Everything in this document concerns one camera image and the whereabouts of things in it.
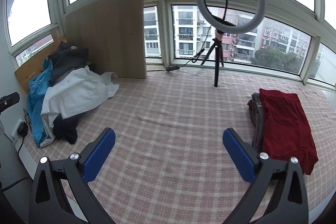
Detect white garment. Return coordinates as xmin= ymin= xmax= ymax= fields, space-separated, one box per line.
xmin=41 ymin=67 xmax=120 ymax=147

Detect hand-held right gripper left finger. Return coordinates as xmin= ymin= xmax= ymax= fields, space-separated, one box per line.
xmin=28 ymin=127 xmax=116 ymax=224

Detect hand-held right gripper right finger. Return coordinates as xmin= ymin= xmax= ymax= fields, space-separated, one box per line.
xmin=222 ymin=128 xmax=310 ymax=224

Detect black garment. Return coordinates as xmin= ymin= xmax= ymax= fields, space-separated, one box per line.
xmin=53 ymin=115 xmax=79 ymax=145

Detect light wooden board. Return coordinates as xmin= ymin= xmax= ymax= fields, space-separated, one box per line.
xmin=64 ymin=0 xmax=147 ymax=80

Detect folded red garment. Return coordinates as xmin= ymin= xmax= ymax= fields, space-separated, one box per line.
xmin=259 ymin=88 xmax=319 ymax=175

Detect blue pants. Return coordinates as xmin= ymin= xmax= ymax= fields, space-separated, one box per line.
xmin=27 ymin=58 xmax=54 ymax=147

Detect black ring light cable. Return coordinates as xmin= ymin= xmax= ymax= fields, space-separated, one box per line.
xmin=178 ymin=25 xmax=213 ymax=68

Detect red and black folded clothes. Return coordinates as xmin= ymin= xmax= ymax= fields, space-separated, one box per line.
xmin=247 ymin=92 xmax=265 ymax=152

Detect black tripod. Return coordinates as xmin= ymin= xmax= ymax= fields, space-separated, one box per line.
xmin=201 ymin=30 xmax=225 ymax=87

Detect pink plaid bed sheet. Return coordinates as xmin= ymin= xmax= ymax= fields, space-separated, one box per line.
xmin=26 ymin=68 xmax=336 ymax=224

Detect white wall socket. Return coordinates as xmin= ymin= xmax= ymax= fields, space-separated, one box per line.
xmin=11 ymin=119 xmax=28 ymax=144

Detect black plug-in charger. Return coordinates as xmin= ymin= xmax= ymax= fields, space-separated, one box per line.
xmin=17 ymin=122 xmax=29 ymax=137

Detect black camera on stand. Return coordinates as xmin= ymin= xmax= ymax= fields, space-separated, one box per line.
xmin=0 ymin=92 xmax=20 ymax=114

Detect dark grey garment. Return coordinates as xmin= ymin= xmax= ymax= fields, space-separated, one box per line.
xmin=48 ymin=41 xmax=92 ymax=86

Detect wooden headboard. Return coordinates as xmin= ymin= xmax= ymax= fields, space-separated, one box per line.
xmin=14 ymin=36 xmax=67 ymax=94

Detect black charger cable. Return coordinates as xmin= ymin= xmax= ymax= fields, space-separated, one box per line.
xmin=17 ymin=109 xmax=31 ymax=169

